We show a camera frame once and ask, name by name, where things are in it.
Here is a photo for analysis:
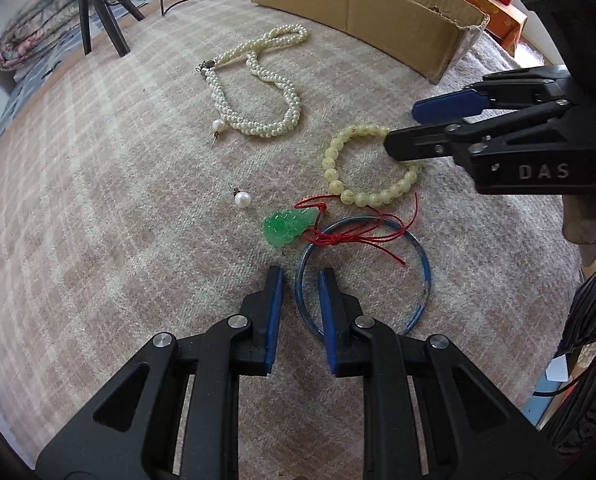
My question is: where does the green pendant with red cord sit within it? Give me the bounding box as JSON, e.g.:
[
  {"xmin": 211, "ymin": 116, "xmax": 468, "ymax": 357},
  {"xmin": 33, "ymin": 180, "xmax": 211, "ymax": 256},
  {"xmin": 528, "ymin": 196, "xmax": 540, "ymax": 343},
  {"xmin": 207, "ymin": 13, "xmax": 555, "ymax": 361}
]
[{"xmin": 262, "ymin": 191, "xmax": 421, "ymax": 267}]

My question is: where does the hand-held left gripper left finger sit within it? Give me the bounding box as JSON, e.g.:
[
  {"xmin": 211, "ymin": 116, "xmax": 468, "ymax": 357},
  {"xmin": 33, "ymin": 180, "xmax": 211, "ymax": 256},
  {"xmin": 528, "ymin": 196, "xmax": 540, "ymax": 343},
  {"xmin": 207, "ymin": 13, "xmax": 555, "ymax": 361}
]
[{"xmin": 35, "ymin": 266, "xmax": 285, "ymax": 480}]

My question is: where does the folded floral quilt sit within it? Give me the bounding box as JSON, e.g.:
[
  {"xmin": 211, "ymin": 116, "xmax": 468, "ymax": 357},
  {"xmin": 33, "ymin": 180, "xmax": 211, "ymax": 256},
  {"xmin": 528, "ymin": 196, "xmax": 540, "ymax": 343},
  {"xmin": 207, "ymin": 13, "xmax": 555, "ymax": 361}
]
[{"xmin": 0, "ymin": 0, "xmax": 149, "ymax": 71}]

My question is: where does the black tripod stand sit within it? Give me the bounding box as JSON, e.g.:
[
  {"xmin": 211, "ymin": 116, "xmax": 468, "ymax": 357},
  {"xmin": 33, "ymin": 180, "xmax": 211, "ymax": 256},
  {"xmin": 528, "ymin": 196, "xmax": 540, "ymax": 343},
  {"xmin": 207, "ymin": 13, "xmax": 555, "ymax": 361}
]
[{"xmin": 55, "ymin": 0, "xmax": 146, "ymax": 58}]

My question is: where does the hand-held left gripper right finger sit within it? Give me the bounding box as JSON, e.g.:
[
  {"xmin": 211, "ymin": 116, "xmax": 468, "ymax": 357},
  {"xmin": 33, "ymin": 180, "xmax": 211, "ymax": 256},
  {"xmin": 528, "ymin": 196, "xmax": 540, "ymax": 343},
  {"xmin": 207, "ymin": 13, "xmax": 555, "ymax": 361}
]
[{"xmin": 318, "ymin": 268, "xmax": 566, "ymax": 480}]

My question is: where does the cardboard box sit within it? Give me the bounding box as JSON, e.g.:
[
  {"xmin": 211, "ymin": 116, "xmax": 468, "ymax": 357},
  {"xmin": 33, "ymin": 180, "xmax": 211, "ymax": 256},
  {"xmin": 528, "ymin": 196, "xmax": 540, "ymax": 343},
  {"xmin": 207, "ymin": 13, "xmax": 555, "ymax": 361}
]
[{"xmin": 248, "ymin": 0, "xmax": 491, "ymax": 85}]

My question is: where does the pale yellow beaded bracelet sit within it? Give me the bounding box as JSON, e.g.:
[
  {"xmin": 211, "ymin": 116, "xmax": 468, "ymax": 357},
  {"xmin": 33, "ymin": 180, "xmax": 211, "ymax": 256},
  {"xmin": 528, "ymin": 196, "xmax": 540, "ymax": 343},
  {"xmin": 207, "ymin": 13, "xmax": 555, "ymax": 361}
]
[{"xmin": 320, "ymin": 124, "xmax": 423, "ymax": 207}]

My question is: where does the dark pleated cloth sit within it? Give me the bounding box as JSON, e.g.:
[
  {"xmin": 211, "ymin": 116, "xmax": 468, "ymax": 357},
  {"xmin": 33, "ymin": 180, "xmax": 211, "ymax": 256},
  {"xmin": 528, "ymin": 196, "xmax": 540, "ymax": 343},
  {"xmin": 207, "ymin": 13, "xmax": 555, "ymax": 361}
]
[{"xmin": 548, "ymin": 270, "xmax": 596, "ymax": 461}]

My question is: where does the orange cloth covered table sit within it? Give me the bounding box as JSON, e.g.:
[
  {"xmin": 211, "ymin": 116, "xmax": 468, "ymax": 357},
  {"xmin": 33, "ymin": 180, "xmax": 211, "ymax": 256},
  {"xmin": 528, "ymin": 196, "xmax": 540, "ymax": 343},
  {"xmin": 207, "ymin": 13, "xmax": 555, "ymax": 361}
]
[{"xmin": 423, "ymin": 0, "xmax": 529, "ymax": 51}]

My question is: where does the blue bangle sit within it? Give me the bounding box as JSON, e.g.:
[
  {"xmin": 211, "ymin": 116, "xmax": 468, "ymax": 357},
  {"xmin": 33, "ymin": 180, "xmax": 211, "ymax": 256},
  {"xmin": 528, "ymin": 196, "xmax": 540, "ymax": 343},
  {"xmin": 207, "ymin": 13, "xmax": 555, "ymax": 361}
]
[{"xmin": 294, "ymin": 215, "xmax": 433, "ymax": 343}]

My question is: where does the white pearl necklace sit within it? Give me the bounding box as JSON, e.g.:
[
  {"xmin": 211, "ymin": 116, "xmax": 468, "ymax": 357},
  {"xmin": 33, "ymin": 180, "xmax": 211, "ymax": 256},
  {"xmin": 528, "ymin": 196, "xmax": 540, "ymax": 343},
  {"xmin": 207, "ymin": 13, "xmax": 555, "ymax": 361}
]
[{"xmin": 198, "ymin": 24, "xmax": 310, "ymax": 138}]

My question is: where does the person's right hand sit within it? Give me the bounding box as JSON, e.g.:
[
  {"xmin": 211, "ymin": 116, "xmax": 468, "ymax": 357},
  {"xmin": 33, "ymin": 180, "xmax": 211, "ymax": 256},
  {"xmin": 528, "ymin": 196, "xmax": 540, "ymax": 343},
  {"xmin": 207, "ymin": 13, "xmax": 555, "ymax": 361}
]
[{"xmin": 562, "ymin": 195, "xmax": 596, "ymax": 247}]

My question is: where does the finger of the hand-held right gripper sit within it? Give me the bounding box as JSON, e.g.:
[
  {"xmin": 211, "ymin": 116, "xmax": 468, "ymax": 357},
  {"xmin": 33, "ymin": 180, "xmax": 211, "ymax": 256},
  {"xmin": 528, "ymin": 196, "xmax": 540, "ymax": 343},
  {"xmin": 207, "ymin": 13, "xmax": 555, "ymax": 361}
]
[
  {"xmin": 383, "ymin": 102, "xmax": 575, "ymax": 163},
  {"xmin": 412, "ymin": 66, "xmax": 574, "ymax": 125}
]

